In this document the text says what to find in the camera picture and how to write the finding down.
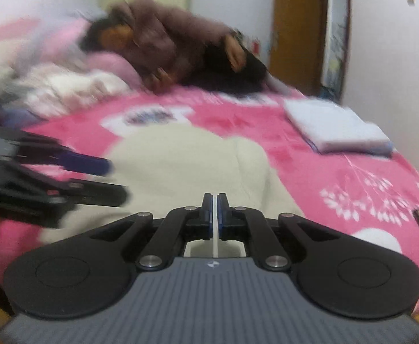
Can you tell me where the beige zip-up jacket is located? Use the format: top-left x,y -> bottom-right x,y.
39,124 -> 302,245

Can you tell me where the cream fleece garment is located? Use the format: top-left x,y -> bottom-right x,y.
48,69 -> 132,108

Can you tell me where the pink grey rolled duvet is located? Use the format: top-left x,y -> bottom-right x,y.
13,18 -> 142,89

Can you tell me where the person in mauve puffer coat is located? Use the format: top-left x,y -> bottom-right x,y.
80,0 -> 286,96

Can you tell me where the folded white towel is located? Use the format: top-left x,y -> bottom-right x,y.
284,98 -> 394,157

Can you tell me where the pink floral bed blanket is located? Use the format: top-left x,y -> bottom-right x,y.
0,89 -> 419,309

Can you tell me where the white padded headboard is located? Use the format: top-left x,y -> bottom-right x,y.
0,18 -> 40,68

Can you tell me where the brown wooden door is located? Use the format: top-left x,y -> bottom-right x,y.
269,0 -> 327,95

